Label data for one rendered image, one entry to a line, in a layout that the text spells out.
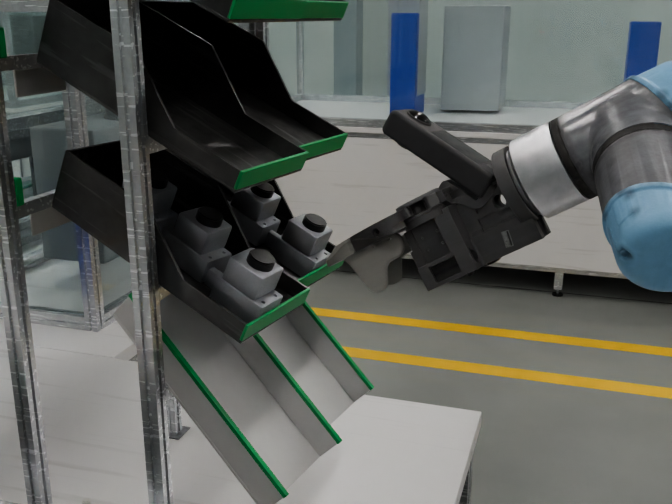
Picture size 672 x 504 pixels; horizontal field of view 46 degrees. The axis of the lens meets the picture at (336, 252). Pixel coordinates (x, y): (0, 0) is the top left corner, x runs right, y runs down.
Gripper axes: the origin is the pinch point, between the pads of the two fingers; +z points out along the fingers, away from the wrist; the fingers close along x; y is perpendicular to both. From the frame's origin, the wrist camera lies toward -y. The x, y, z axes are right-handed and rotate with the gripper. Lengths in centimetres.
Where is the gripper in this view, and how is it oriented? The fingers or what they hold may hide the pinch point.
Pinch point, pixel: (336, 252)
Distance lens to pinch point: 78.8
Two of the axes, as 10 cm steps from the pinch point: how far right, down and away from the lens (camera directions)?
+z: -7.8, 4.0, 4.7
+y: 4.4, 9.0, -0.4
